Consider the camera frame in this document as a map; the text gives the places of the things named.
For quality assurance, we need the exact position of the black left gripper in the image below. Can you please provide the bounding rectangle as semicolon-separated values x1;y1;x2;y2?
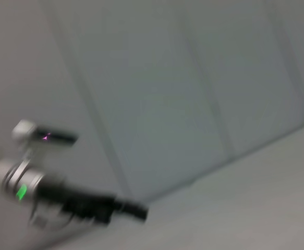
35;179;150;226

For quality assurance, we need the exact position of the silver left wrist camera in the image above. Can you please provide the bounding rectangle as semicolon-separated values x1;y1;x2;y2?
11;119;79;147

